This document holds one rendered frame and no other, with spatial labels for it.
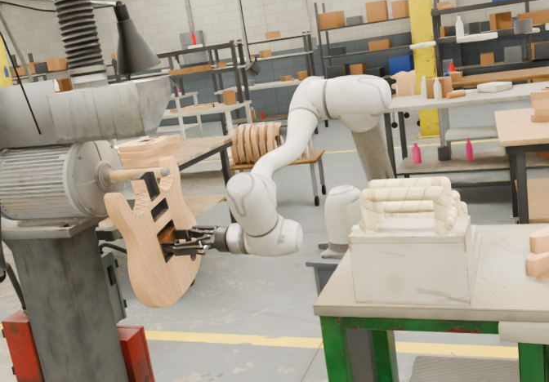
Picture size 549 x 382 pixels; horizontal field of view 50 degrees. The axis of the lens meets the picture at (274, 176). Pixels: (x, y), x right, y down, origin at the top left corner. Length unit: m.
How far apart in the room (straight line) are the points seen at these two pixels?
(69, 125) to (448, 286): 1.09
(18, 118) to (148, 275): 0.65
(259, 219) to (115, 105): 0.50
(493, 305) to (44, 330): 1.44
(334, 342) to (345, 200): 0.90
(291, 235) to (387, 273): 0.30
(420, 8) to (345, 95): 6.55
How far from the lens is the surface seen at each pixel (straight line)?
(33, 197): 1.99
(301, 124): 1.89
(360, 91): 1.90
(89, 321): 2.14
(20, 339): 2.28
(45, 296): 2.12
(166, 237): 1.80
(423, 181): 1.46
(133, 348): 2.32
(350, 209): 2.35
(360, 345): 2.53
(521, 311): 1.45
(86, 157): 1.88
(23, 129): 1.99
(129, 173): 1.86
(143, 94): 1.64
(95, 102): 1.70
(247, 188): 1.48
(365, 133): 2.01
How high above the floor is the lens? 1.58
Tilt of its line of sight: 13 degrees down
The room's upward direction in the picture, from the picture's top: 9 degrees counter-clockwise
